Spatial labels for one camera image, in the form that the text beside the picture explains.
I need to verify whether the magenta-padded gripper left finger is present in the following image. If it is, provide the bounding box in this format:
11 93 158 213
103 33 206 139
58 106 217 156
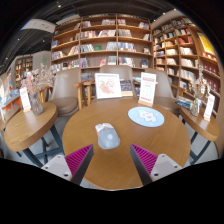
41 143 95 186

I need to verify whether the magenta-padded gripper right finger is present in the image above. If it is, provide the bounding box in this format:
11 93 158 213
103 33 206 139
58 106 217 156
129 143 184 187

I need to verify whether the grey computer mouse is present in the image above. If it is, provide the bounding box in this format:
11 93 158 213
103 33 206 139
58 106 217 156
94 122 121 151

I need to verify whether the round light blue mouse pad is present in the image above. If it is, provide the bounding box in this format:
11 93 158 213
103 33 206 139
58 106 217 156
127 106 166 128

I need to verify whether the oval wooden side table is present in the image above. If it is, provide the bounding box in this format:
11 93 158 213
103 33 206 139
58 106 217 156
0 106 21 133
3 101 64 166
179 105 221 166

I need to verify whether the brown padded armchair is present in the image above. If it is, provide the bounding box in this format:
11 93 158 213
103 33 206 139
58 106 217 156
144 68 183 116
81 64 148 106
48 67 84 118

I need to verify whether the glass vase with pink flowers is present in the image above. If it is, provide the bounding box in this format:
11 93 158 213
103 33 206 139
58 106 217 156
20 63 56 117

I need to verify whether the stack of books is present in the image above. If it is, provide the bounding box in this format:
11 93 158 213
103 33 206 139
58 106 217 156
174 95 194 110

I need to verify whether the white sign in wooden base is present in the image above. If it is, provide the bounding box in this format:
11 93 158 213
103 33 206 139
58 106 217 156
138 71 158 108

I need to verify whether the glass vase with dried flowers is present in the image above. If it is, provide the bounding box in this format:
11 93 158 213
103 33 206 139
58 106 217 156
188 64 211 118

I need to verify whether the dark standing book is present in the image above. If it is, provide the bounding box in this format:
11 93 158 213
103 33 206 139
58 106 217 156
119 79 134 98

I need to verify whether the white framed flower picture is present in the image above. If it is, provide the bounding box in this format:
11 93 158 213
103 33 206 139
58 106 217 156
94 72 123 100

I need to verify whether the small white table sign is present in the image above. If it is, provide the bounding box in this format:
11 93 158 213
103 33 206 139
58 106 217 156
19 86 32 113
203 93 216 122

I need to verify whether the colourful book display stand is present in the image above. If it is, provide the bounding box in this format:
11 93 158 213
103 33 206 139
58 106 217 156
0 71 23 114

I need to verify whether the small distant bookshelf unit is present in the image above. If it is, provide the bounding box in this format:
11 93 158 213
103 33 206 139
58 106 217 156
13 54 34 89

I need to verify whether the angled wooden bookshelf unit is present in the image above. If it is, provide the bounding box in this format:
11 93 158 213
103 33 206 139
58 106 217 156
151 14 224 158

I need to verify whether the wide wooden bookshelf unit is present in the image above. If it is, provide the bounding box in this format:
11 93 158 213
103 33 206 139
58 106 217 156
49 13 153 73

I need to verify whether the white hanging ceiling panel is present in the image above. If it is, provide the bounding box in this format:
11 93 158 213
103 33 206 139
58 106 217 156
21 18 58 34

